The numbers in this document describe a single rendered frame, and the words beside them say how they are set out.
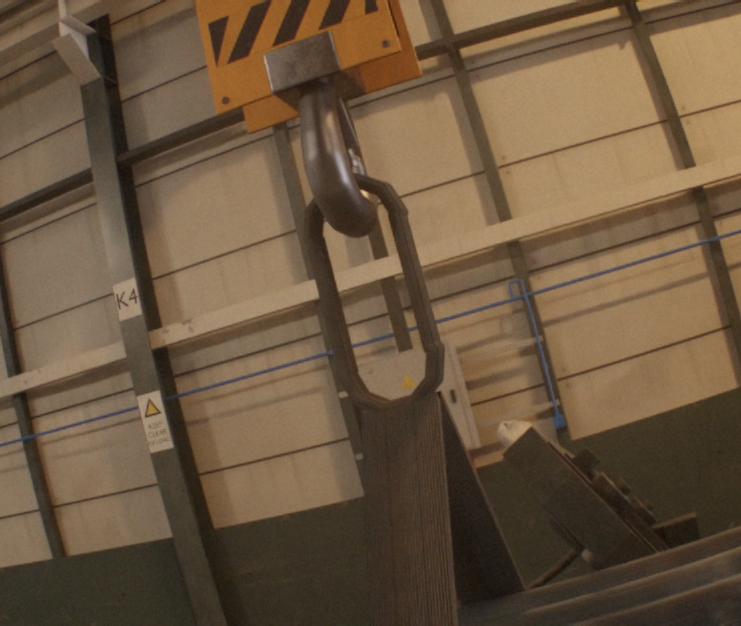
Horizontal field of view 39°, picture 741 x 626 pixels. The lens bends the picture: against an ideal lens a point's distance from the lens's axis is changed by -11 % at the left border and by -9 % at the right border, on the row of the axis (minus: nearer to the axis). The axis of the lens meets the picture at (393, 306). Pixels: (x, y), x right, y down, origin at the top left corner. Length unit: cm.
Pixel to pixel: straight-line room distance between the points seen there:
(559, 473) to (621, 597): 220
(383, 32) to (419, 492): 47
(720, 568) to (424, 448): 33
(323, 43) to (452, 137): 749
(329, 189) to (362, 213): 5
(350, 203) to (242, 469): 782
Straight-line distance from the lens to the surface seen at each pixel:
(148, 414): 885
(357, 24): 119
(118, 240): 909
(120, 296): 901
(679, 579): 111
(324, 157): 113
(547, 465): 335
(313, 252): 118
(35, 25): 971
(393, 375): 815
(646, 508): 535
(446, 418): 117
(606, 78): 863
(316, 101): 117
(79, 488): 964
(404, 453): 111
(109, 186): 922
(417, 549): 104
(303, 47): 119
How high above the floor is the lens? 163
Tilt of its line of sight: 8 degrees up
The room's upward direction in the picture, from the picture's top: 15 degrees counter-clockwise
